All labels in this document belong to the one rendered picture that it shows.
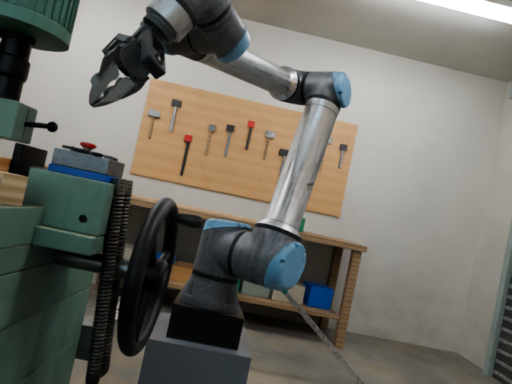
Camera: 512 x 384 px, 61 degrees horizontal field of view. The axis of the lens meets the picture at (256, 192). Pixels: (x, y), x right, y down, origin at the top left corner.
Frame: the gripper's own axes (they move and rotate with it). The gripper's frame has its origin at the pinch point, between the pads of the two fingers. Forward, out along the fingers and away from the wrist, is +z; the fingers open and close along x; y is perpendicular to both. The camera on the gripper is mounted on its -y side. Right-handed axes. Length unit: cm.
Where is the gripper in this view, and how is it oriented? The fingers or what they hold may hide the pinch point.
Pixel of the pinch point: (96, 101)
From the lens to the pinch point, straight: 91.1
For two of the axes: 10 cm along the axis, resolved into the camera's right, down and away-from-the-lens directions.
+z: -6.3, 7.6, -1.4
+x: -5.0, -5.4, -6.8
